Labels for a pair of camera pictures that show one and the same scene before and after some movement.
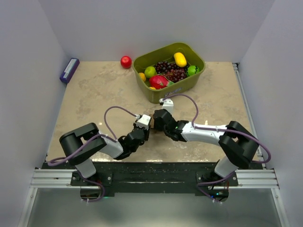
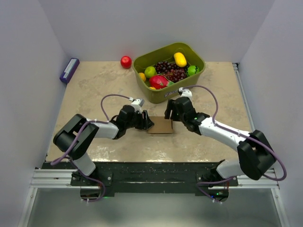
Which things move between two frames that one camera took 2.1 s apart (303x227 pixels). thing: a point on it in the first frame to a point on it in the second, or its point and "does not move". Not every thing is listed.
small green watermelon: (192, 70) does not move
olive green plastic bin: (193, 57) does not move
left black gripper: (146, 132) to (145, 123)
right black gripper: (156, 127) to (170, 106)
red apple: (126, 61) does not move
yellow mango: (180, 59) does not move
